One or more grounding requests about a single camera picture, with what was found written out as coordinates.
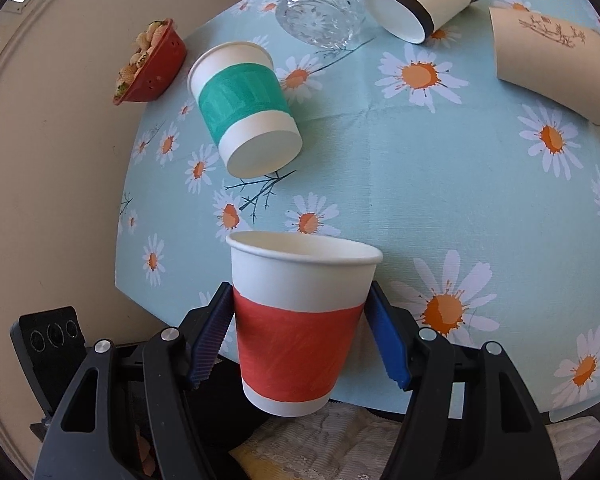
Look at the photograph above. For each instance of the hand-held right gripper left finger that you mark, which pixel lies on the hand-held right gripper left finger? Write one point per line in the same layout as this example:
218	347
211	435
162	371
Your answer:
211	336

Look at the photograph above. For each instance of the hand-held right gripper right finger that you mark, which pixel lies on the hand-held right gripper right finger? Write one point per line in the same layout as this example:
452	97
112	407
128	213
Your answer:
386	336

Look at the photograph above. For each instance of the red banded paper cup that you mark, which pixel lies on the red banded paper cup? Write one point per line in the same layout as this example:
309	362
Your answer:
290	330

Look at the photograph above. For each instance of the green banded paper cup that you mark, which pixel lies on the green banded paper cup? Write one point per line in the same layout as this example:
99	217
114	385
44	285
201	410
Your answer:
242	105

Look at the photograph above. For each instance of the beige printed paper cup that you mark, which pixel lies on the beige printed paper cup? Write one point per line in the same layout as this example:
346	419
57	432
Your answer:
550	60

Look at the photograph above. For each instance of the white lace cloth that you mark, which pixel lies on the white lace cloth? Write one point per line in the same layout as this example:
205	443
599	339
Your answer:
310	442

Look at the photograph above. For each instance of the daisy print tablecloth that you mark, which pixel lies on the daisy print tablecloth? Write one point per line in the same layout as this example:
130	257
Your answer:
430	175

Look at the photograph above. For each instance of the red bowl of food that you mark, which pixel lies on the red bowl of food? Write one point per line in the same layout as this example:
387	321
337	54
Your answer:
147	62

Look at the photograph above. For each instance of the clear cut glass tumbler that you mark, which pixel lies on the clear cut glass tumbler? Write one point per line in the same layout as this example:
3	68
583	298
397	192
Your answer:
320	5

